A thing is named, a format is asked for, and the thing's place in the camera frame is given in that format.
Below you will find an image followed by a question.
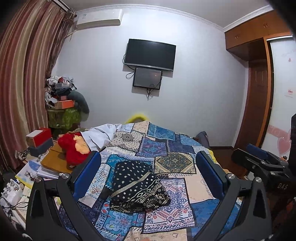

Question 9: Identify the stack of papers and books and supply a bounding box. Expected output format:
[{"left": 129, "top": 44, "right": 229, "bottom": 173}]
[{"left": 15, "top": 159, "right": 60, "bottom": 189}]

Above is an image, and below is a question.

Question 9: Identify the blue patchwork bedspread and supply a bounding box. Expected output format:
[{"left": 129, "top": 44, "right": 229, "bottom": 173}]
[{"left": 56, "top": 120, "right": 243, "bottom": 241}]

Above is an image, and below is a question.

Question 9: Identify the grey bag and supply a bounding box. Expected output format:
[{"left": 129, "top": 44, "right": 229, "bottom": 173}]
[{"left": 193, "top": 131, "right": 210, "bottom": 149}]

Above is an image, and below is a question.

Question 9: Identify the dark grey box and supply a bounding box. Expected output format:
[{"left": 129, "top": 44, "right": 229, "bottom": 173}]
[{"left": 28, "top": 138, "right": 54, "bottom": 157}]

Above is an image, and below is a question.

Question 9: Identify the green patterned cloth stand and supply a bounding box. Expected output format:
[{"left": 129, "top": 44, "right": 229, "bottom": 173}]
[{"left": 47, "top": 108, "right": 81, "bottom": 130}]

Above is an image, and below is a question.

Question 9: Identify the wooden bedside table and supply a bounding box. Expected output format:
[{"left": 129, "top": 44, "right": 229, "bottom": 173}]
[{"left": 41, "top": 143, "right": 73, "bottom": 173}]

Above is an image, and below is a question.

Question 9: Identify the navy patterned hooded garment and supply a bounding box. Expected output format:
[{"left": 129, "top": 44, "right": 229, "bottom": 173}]
[{"left": 99, "top": 158, "right": 171, "bottom": 213}]

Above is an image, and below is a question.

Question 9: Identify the white air conditioner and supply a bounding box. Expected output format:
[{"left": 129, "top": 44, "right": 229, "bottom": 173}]
[{"left": 76, "top": 9, "right": 123, "bottom": 30}]

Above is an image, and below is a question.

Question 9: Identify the white sheet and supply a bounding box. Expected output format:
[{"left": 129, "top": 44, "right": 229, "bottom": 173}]
[{"left": 81, "top": 123, "right": 123, "bottom": 152}]

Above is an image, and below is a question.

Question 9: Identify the white power strip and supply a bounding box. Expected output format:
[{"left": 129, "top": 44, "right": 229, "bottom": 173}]
[{"left": 1, "top": 179, "right": 23, "bottom": 206}]

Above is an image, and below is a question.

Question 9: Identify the wooden wardrobe cabinet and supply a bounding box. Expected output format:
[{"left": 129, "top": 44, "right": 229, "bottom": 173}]
[{"left": 224, "top": 10, "right": 293, "bottom": 62}]

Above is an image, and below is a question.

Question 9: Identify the yellow pillow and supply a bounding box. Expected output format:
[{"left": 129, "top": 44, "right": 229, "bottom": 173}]
[{"left": 125, "top": 113, "right": 149, "bottom": 124}]

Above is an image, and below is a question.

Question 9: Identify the orange box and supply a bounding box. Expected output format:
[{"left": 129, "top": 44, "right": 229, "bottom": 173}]
[{"left": 55, "top": 100, "right": 75, "bottom": 110}]

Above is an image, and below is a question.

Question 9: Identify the red plush toy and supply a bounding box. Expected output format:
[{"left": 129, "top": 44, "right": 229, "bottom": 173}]
[{"left": 58, "top": 132, "right": 91, "bottom": 166}]

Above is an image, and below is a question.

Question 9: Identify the brown wooden door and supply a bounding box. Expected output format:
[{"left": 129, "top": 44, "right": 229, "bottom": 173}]
[{"left": 234, "top": 60, "right": 268, "bottom": 150}]

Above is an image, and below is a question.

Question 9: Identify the striped red gold curtain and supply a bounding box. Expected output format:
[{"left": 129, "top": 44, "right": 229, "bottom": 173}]
[{"left": 1, "top": 1, "right": 76, "bottom": 169}]

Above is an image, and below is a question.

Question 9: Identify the red and white box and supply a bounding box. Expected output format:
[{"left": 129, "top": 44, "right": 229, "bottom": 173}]
[{"left": 26, "top": 128, "right": 52, "bottom": 148}]

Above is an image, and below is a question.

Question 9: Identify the black wall television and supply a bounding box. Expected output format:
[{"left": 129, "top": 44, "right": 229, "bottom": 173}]
[{"left": 124, "top": 39, "right": 176, "bottom": 71}]

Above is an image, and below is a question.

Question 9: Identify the pile of clothes and boxes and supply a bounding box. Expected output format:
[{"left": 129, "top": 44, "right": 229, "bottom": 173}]
[{"left": 45, "top": 76, "right": 90, "bottom": 121}]

